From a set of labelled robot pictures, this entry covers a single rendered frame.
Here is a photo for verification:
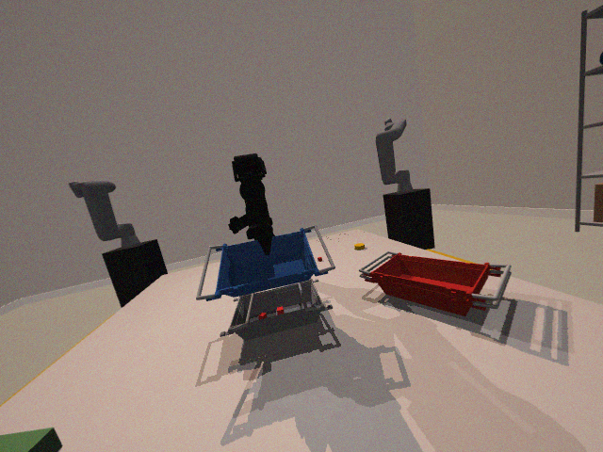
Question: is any green rectangular block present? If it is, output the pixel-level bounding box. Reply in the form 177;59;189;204
0;428;63;452

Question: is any red plastic tray with grey wire bars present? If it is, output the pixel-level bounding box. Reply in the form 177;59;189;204
360;269;512;316

